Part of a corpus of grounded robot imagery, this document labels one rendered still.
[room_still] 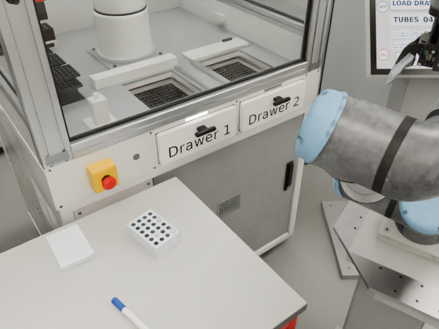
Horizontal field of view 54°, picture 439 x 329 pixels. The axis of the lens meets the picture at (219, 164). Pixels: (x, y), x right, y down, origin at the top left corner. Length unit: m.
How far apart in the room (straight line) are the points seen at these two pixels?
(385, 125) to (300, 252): 1.62
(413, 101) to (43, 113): 1.36
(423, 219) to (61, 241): 0.88
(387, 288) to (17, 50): 1.00
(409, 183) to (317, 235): 1.69
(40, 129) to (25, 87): 0.12
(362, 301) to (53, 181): 0.93
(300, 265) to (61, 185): 1.27
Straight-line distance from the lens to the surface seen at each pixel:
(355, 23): 2.94
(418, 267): 1.22
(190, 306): 1.05
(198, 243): 1.17
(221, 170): 1.55
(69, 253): 1.19
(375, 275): 1.17
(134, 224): 1.19
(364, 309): 1.41
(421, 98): 1.87
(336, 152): 0.62
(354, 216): 1.30
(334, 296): 2.06
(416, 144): 0.60
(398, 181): 0.61
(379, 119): 0.62
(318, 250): 2.21
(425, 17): 1.75
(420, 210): 1.01
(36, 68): 1.07
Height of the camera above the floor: 1.63
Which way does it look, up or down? 38 degrees down
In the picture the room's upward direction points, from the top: straight up
